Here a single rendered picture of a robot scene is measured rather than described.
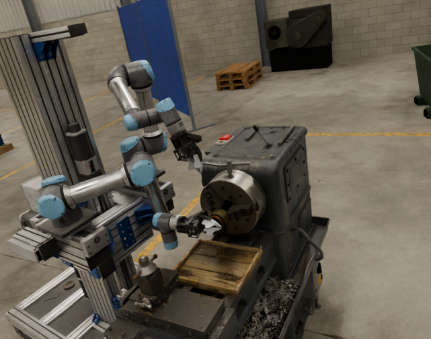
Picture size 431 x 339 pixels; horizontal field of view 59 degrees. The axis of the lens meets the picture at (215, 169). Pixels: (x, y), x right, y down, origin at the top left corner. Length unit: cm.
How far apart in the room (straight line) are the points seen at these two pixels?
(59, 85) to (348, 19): 1004
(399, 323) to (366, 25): 950
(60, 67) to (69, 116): 25
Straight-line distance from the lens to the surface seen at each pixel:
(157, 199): 194
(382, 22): 1144
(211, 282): 176
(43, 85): 206
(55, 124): 209
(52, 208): 179
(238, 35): 1250
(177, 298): 160
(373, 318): 281
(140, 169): 170
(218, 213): 178
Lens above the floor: 201
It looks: 23 degrees down
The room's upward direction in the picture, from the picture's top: 11 degrees counter-clockwise
